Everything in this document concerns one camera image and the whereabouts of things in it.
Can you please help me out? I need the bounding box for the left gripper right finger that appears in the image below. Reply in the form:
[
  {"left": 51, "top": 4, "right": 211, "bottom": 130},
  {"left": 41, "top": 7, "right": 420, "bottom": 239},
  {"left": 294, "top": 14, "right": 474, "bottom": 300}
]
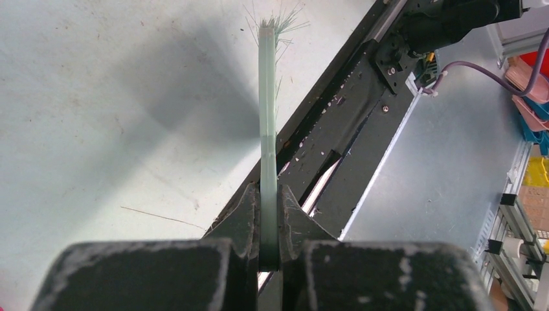
[{"left": 278, "top": 185, "right": 336, "bottom": 310}]

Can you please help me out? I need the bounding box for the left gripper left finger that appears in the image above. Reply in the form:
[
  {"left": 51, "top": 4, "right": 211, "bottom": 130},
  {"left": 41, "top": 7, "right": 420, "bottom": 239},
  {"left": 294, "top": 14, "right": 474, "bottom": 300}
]
[{"left": 203, "top": 183, "right": 260, "bottom": 310}]

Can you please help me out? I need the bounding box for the green hand brush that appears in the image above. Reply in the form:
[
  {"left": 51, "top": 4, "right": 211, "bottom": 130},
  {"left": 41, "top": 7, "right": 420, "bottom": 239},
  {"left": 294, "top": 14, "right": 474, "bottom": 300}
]
[{"left": 247, "top": 1, "right": 310, "bottom": 273}]

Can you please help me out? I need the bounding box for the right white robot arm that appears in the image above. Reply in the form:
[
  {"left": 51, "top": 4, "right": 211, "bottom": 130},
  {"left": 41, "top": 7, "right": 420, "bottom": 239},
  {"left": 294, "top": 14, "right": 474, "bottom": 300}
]
[{"left": 399, "top": 0, "right": 528, "bottom": 54}]

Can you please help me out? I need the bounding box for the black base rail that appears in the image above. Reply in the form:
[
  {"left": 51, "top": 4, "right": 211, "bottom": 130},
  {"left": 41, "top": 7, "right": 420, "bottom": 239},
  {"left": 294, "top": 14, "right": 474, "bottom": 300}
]
[{"left": 203, "top": 0, "right": 438, "bottom": 297}]

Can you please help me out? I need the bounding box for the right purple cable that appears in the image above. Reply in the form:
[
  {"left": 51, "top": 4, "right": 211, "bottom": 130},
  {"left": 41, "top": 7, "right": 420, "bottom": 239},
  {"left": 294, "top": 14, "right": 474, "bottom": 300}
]
[{"left": 422, "top": 27, "right": 549, "bottom": 97}]

